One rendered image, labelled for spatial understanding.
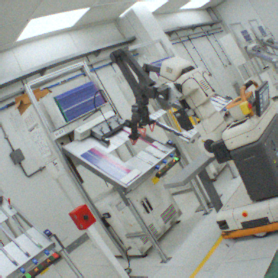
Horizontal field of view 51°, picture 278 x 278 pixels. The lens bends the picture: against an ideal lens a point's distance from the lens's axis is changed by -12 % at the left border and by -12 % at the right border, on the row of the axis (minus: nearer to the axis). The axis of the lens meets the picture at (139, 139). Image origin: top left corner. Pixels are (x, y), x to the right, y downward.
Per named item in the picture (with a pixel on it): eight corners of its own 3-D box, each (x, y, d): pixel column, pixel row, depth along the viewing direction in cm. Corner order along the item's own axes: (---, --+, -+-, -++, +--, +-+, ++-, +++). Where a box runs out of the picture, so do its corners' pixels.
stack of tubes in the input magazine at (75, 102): (106, 103, 315) (93, 79, 313) (67, 121, 279) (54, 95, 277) (98, 107, 324) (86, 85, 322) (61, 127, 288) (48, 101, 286)
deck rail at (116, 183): (127, 192, 246) (128, 186, 243) (125, 193, 245) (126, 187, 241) (63, 151, 277) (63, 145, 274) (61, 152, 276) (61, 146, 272)
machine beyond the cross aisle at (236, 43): (297, 83, 648) (258, 11, 633) (292, 92, 590) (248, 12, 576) (253, 102, 745) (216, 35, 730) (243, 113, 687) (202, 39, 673)
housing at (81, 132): (115, 125, 322) (116, 113, 314) (79, 146, 288) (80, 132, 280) (108, 122, 326) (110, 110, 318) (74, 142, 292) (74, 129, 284)
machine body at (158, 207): (185, 218, 318) (156, 166, 313) (145, 259, 269) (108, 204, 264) (144, 225, 364) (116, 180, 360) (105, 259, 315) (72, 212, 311)
